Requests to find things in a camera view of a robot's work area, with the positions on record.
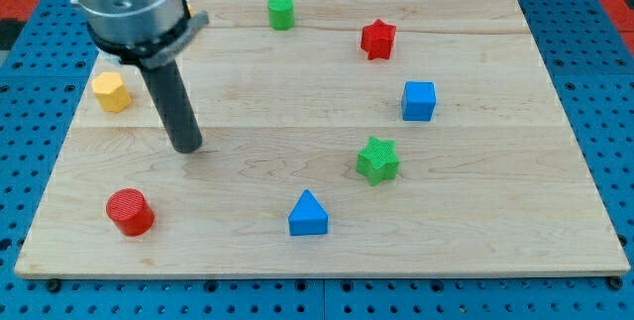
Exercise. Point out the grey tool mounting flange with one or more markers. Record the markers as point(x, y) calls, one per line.
point(159, 51)

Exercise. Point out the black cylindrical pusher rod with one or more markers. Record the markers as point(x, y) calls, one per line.
point(171, 100)

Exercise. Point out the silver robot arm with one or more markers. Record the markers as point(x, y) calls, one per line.
point(150, 34)

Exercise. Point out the yellow hexagon block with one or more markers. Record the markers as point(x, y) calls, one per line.
point(110, 90)

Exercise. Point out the red cylinder block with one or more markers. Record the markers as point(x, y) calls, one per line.
point(131, 213)

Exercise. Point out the green cylinder block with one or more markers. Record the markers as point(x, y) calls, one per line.
point(281, 14)

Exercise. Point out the wooden board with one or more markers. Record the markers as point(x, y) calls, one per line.
point(495, 185)

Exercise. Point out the blue triangle block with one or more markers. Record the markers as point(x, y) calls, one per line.
point(308, 217)

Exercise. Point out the red star block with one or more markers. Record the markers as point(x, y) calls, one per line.
point(378, 39)

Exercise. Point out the green star block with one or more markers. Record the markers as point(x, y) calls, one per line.
point(378, 161)

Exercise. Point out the blue cube block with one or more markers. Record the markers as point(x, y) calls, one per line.
point(418, 101)

